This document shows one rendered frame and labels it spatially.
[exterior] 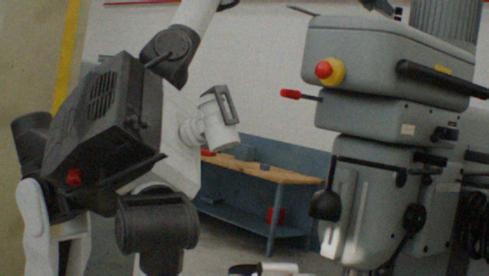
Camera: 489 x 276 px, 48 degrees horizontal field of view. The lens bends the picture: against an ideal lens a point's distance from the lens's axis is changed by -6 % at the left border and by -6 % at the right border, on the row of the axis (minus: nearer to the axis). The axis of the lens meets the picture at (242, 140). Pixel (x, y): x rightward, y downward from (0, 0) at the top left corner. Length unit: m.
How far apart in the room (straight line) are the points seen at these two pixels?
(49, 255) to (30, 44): 1.45
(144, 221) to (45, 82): 1.72
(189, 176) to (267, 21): 6.56
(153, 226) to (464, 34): 0.96
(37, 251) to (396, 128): 0.89
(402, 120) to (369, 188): 0.18
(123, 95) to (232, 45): 6.99
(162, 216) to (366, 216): 0.49
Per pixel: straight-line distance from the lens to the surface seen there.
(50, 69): 2.73
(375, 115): 1.30
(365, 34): 1.23
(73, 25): 2.78
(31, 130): 1.45
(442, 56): 1.40
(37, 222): 1.42
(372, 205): 1.34
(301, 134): 7.05
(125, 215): 1.08
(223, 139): 1.17
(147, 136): 1.13
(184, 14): 1.43
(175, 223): 1.10
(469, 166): 1.68
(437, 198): 1.51
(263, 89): 7.55
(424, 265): 1.80
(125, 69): 1.17
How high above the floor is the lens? 1.68
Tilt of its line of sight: 4 degrees down
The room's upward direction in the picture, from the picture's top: 9 degrees clockwise
